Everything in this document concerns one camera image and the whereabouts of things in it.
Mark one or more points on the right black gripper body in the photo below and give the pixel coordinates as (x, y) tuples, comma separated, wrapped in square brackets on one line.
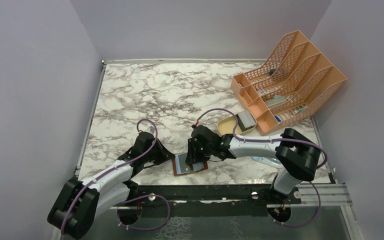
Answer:
[(203, 153)]

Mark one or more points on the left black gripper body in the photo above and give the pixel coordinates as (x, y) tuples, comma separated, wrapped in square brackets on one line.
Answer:
[(151, 155)]

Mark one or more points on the brown leather card holder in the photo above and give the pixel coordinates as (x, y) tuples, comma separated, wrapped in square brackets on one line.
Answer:
[(180, 167)]

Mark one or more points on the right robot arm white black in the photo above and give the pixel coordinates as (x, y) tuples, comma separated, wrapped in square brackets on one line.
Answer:
[(298, 155)]

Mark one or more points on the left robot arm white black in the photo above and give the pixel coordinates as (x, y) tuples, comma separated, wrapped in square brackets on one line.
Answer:
[(81, 201)]

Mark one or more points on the stack of credit cards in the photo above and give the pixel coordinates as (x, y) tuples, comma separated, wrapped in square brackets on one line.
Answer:
[(246, 121)]

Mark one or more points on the beige oval tray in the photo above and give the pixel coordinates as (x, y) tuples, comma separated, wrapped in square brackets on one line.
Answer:
[(226, 125)]

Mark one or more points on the orange plastic file organizer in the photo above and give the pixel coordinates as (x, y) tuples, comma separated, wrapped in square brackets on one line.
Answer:
[(293, 83)]

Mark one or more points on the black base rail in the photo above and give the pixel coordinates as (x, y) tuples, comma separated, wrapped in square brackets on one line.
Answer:
[(194, 201)]

